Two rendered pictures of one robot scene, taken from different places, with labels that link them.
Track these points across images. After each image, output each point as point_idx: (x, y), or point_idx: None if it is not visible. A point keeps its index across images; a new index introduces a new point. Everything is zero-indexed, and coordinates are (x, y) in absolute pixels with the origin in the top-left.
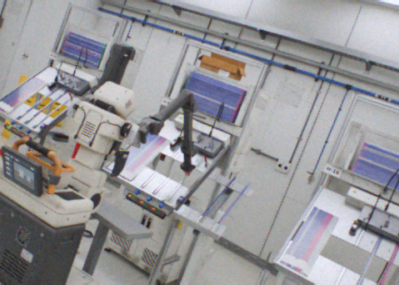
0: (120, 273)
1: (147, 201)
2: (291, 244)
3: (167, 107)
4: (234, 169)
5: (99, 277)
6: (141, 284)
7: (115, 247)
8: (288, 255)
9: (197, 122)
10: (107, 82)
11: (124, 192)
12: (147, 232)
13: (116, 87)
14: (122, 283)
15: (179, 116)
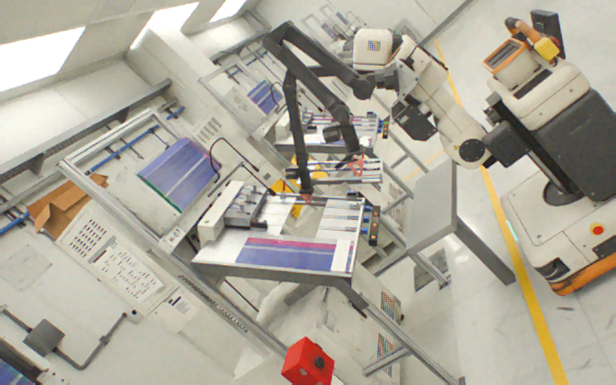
0: (429, 335)
1: (333, 291)
2: None
3: None
4: None
5: (462, 321)
6: (422, 315)
7: (396, 369)
8: (360, 143)
9: (213, 206)
10: (363, 32)
11: (331, 327)
12: (423, 176)
13: (366, 30)
14: (444, 312)
15: (203, 224)
